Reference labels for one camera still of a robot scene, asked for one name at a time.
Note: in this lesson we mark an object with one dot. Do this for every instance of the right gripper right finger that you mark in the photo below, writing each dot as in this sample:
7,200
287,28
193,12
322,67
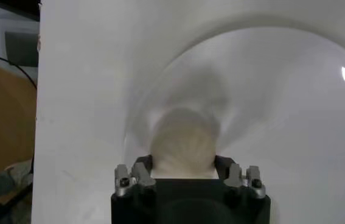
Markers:
234,176

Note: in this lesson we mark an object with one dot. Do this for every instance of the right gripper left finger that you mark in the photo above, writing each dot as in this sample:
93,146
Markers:
141,175

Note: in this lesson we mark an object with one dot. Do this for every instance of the white steamed baozi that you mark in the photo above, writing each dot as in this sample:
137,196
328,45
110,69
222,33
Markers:
184,143

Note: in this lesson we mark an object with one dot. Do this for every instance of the white round plate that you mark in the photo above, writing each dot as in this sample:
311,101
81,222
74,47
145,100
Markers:
281,121

